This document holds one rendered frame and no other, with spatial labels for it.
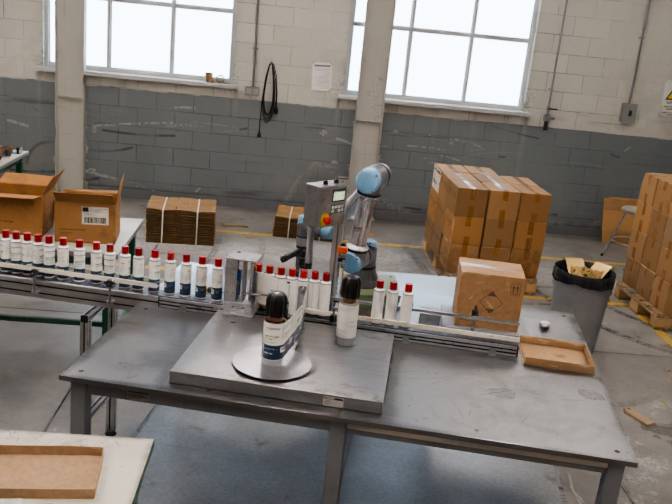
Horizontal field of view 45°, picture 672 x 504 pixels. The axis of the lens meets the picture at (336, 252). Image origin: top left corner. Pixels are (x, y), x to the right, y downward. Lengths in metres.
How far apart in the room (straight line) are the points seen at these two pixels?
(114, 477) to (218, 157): 6.74
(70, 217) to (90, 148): 4.44
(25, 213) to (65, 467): 2.60
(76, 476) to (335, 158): 6.82
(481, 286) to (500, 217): 3.27
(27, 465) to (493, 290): 2.17
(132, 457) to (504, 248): 4.96
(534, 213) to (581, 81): 2.65
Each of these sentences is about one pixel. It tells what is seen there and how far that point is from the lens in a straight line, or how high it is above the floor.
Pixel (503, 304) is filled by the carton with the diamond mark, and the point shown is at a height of 0.98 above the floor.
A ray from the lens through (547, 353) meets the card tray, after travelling 3.81.
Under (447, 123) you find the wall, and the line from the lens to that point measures 9.14.
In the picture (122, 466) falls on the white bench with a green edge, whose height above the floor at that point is 0.80.
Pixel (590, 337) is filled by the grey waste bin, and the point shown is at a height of 0.16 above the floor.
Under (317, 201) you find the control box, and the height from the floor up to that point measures 1.41.
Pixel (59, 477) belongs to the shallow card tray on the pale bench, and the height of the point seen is 0.80.
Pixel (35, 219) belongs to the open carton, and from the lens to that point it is 5.06.
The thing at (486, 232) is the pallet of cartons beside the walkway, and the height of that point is 0.52.
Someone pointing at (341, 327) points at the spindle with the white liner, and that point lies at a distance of 3.39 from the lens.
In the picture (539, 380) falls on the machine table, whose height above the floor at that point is 0.83.
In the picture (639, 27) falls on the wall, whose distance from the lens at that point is 9.62.
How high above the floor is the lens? 2.22
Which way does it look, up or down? 17 degrees down
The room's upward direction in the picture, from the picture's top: 6 degrees clockwise
